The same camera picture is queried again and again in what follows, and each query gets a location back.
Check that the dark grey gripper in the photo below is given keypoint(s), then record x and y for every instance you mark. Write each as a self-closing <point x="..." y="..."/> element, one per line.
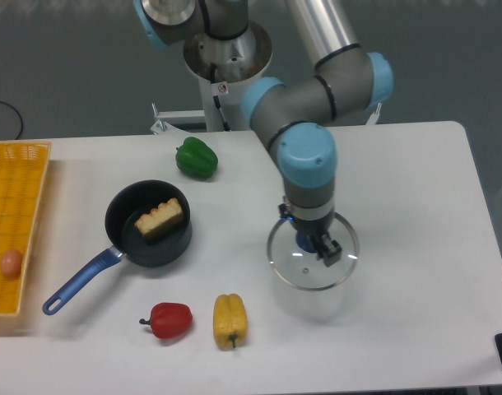
<point x="311" y="226"/>

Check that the glass lid blue knob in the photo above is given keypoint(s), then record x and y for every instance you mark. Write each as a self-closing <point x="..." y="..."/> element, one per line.
<point x="299" y="266"/>

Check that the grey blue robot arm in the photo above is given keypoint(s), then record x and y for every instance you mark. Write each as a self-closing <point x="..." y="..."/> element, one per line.
<point x="302" y="151"/>

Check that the yellow bell pepper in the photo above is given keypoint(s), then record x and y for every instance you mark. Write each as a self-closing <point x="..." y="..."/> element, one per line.
<point x="230" y="323"/>

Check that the green bell pepper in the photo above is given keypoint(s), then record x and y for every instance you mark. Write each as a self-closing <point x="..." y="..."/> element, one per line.
<point x="196" y="159"/>

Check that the toy bread slice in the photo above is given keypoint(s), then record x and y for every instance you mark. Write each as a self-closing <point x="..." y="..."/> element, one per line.
<point x="160" y="220"/>

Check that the red bell pepper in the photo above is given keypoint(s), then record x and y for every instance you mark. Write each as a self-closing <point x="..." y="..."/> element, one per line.
<point x="169" y="320"/>

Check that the brown egg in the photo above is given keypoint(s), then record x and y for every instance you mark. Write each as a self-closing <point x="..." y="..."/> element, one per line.
<point x="11" y="263"/>

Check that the yellow plastic basket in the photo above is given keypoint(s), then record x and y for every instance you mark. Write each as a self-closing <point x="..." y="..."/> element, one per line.
<point x="23" y="169"/>

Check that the dark pot blue handle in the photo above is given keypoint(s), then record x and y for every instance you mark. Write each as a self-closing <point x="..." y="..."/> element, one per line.
<point x="126" y="242"/>

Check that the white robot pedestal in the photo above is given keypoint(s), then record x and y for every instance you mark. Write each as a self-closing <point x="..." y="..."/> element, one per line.
<point x="237" y="96"/>

